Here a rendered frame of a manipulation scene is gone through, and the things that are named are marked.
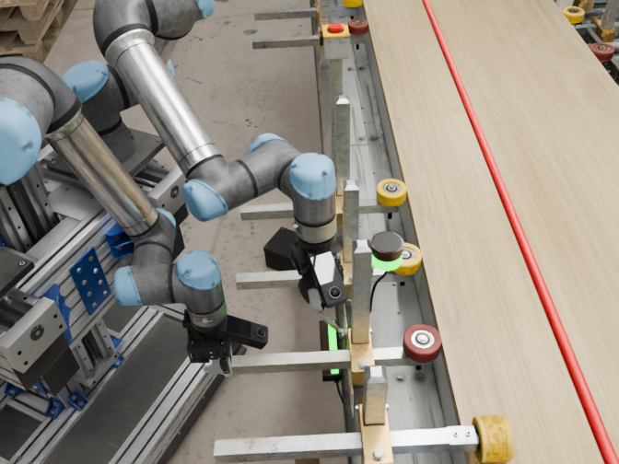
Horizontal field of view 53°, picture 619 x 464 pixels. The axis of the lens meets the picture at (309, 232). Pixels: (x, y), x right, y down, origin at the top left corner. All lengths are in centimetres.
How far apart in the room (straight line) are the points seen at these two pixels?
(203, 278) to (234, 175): 20
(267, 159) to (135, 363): 132
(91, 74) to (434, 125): 99
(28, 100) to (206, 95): 298
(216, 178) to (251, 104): 274
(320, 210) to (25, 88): 48
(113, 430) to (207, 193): 124
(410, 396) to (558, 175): 72
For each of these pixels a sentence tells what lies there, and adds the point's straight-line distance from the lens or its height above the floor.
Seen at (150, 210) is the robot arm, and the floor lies 121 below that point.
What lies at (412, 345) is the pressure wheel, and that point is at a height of 91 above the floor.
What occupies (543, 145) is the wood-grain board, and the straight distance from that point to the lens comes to 193.
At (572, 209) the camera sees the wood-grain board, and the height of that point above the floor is 90.
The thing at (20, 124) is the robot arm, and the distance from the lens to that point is 95.
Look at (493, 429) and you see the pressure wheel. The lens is 118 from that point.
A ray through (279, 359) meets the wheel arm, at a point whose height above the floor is 86.
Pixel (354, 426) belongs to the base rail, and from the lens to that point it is 147.
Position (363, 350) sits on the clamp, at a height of 87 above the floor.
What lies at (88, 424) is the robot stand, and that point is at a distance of 218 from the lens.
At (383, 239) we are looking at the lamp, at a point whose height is 116.
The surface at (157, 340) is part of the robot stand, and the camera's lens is 230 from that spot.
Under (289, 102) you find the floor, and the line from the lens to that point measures 377.
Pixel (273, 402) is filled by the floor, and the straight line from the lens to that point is 233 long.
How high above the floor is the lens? 199
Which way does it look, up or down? 44 degrees down
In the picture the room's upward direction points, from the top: 3 degrees counter-clockwise
